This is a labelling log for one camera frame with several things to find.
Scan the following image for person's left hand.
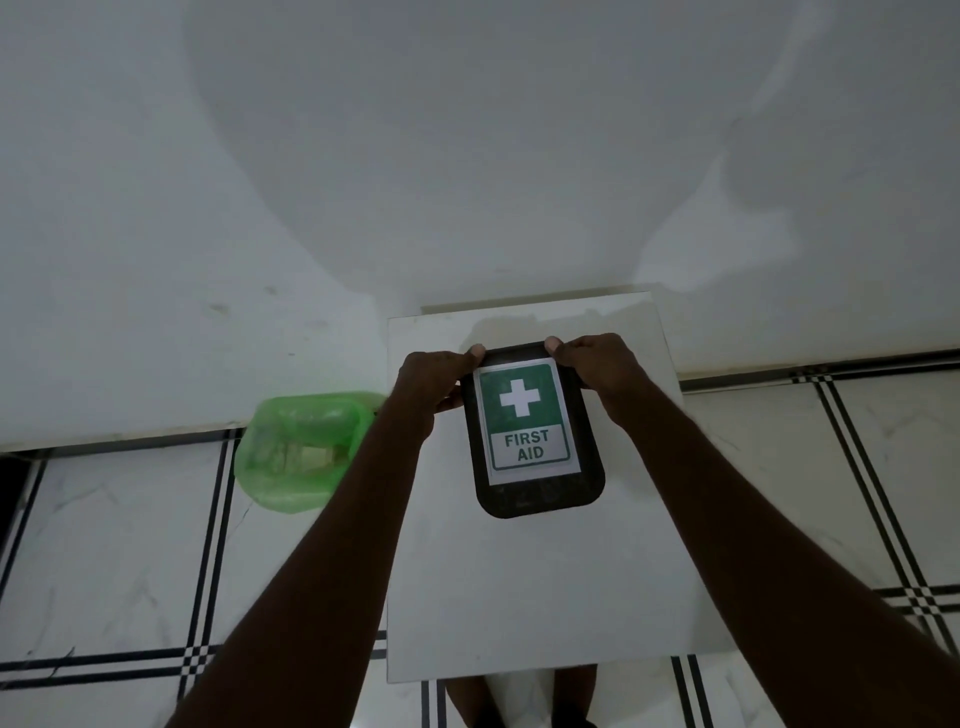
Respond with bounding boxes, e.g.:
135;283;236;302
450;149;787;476
389;343;487;444

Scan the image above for person's right hand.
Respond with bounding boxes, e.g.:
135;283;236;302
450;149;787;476
543;333;663;430

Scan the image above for black case with green label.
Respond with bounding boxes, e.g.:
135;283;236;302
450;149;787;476
459;341;607;521

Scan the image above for person's left forearm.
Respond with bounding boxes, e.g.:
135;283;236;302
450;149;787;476
166;408;438;728

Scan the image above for person's right forearm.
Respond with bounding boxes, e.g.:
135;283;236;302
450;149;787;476
609;384;960;728

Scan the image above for green translucent plastic bin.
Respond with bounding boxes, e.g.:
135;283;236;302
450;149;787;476
233;391;385;516

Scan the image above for person's left leg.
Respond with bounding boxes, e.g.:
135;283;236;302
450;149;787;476
447;675;505;728

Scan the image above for person's leg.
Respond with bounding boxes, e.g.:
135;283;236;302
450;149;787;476
552;663;600;728
447;675;505;728

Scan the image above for person's right leg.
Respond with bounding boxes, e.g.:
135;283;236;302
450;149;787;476
552;663;600;728

